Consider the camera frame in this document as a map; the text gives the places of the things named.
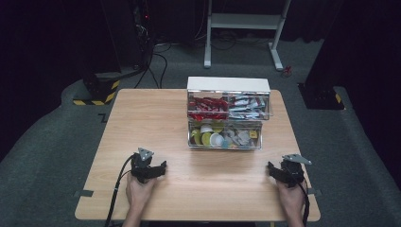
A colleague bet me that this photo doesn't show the black floor cables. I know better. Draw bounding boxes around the black floor cables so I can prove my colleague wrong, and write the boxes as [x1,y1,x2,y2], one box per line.
[133,41,173,90]

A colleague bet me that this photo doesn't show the black stand base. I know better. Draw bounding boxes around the black stand base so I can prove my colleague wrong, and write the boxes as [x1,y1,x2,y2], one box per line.
[297,82,345,111]

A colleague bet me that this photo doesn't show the pile of grey sachets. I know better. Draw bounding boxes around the pile of grey sachets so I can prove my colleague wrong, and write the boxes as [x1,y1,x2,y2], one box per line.
[224,127,253,148]

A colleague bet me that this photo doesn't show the dark equipment rack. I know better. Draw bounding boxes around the dark equipment rack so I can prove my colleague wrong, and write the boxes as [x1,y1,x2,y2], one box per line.
[131,0,156,69]

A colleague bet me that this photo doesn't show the clear drawer with capsules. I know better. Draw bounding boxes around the clear drawer with capsules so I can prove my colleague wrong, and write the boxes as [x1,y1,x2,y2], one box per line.
[187,119,264,151]

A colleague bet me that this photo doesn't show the pile of green white capsules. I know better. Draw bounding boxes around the pile of green white capsules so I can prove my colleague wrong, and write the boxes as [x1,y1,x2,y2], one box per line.
[189,120,229,148]

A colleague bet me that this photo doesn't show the pile of red stick packets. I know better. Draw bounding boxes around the pile of red stick packets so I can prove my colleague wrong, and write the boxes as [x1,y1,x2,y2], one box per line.
[188,96,230,122]

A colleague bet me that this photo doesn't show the white metal stand frame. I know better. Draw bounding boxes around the white metal stand frame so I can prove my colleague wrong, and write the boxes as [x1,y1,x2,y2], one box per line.
[203,0,293,72]

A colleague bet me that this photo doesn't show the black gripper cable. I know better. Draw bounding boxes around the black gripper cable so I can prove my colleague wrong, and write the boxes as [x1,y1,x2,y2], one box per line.
[296,181,312,227]
[104,153,135,227]

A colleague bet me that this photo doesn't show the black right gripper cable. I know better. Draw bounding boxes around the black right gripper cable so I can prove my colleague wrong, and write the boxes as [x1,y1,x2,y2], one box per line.
[296,181,312,227]

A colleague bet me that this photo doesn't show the black base with yellow stripes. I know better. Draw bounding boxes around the black base with yellow stripes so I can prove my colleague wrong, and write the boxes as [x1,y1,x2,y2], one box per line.
[72,71,122,107]

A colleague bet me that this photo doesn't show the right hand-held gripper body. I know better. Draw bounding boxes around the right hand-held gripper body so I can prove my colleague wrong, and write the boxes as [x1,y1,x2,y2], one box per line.
[277,153,313,189]

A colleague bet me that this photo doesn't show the pile of silver stick packets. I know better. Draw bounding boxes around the pile of silver stick packets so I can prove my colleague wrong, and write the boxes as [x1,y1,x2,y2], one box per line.
[228,94,269,120]

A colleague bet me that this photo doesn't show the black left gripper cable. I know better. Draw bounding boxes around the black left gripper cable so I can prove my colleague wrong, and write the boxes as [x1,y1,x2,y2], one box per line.
[104,153,135,227]

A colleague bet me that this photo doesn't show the clear drawer with packets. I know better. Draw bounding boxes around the clear drawer with packets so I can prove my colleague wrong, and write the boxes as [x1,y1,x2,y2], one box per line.
[186,90,274,122]

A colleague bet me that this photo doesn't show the white-topped clear organizer case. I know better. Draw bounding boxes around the white-topped clear organizer case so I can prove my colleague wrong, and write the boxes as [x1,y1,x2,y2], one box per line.
[186,76,272,151]

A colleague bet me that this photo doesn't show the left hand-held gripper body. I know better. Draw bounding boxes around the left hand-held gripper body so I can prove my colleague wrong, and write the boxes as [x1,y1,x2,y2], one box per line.
[130,147,159,184]

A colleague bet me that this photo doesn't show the person's left hand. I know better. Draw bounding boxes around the person's left hand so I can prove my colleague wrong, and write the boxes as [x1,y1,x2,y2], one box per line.
[125,172,157,210]

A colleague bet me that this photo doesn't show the person's right hand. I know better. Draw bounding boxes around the person's right hand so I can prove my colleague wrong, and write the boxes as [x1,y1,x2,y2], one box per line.
[276,179,308,216]

